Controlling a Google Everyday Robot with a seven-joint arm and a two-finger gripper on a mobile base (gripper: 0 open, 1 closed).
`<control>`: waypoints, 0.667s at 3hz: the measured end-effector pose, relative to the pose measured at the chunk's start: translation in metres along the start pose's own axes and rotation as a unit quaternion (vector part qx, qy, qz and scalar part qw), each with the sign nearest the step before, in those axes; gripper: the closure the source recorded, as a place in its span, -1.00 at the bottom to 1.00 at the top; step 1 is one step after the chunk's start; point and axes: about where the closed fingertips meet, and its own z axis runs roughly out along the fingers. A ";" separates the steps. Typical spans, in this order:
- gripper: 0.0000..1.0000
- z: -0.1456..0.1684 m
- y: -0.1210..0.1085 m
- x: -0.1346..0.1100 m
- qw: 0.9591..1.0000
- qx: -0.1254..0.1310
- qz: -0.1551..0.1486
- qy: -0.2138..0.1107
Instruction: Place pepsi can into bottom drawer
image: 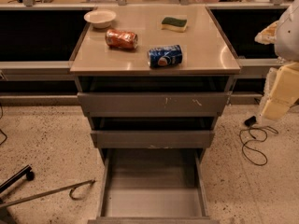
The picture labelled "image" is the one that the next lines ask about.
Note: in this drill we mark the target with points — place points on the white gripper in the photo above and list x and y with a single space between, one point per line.
289 36

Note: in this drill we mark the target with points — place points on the blue pepsi can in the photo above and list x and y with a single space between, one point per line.
165 56

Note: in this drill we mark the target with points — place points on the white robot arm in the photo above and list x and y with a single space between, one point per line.
287 35

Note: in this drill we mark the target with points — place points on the top grey drawer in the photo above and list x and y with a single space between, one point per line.
152 104

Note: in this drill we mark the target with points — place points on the grey drawer cabinet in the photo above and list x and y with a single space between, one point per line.
208 65

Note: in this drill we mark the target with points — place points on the orange soda can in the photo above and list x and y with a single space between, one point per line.
121 39

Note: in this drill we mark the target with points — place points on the bottom grey open drawer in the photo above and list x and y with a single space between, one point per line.
152 186

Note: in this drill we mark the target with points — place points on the middle grey drawer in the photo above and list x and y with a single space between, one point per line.
152 139

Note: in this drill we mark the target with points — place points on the green yellow sponge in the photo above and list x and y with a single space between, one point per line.
174 24

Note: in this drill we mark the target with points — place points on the white bowl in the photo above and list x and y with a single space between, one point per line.
100 19

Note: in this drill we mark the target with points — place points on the metal rod with hook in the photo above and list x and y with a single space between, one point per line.
47 193

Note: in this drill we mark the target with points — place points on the black chair leg with caster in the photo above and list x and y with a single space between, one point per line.
25 171

